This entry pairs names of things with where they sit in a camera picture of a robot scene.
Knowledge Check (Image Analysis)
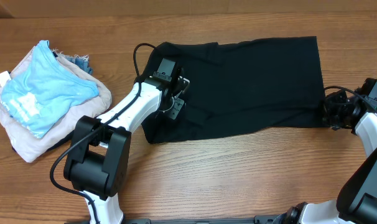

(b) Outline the dark garment under pile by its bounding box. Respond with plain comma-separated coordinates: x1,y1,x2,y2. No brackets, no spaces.
11,131,73,154

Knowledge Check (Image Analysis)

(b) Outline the blue denim garment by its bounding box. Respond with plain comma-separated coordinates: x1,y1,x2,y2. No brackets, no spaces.
52,50,93,75

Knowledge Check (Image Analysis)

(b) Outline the beige folded garment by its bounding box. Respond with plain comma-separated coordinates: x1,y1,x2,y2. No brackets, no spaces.
0,56,112,163

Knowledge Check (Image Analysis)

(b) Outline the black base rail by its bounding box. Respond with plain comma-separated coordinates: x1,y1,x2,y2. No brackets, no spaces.
63,214,282,224

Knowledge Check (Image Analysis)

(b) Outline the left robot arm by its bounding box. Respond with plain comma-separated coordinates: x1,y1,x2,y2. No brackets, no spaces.
63,58,190,223

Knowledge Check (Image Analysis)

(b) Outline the black t-shirt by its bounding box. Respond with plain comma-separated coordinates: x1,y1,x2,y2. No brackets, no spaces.
142,36,325,144

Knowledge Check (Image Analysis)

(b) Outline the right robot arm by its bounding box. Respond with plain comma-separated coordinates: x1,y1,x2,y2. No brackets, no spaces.
273,78,377,224

